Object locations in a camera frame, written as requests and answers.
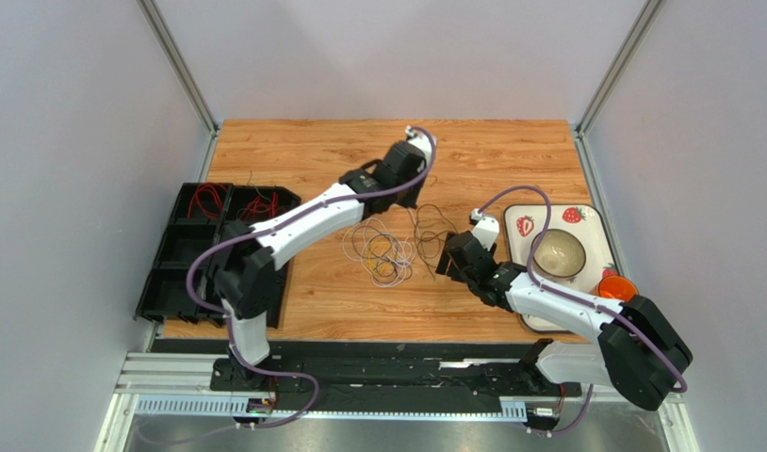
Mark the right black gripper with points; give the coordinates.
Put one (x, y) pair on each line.
(455, 259)

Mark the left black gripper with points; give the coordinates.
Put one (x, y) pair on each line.
(410, 201)

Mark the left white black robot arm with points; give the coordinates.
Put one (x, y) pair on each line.
(247, 263)

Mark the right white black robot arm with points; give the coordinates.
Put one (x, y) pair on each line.
(629, 345)

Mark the beige ceramic bowl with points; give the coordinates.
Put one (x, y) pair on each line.
(559, 254)

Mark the strawberry pattern white tray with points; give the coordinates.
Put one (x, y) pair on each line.
(523, 222)

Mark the orange plastic cup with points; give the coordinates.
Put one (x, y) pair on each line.
(616, 287)

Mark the black compartment organizer tray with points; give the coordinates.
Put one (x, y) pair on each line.
(199, 218)

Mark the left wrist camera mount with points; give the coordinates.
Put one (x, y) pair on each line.
(419, 140)

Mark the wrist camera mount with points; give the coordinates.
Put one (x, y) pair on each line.
(485, 229)
(419, 140)

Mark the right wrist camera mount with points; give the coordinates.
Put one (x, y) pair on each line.
(485, 229)

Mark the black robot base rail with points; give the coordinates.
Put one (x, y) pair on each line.
(359, 376)

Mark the right aluminium frame post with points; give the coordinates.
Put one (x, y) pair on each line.
(634, 38)

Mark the aluminium frame post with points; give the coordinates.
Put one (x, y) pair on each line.
(634, 38)
(165, 38)

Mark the left aluminium frame post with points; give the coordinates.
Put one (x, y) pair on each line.
(165, 38)

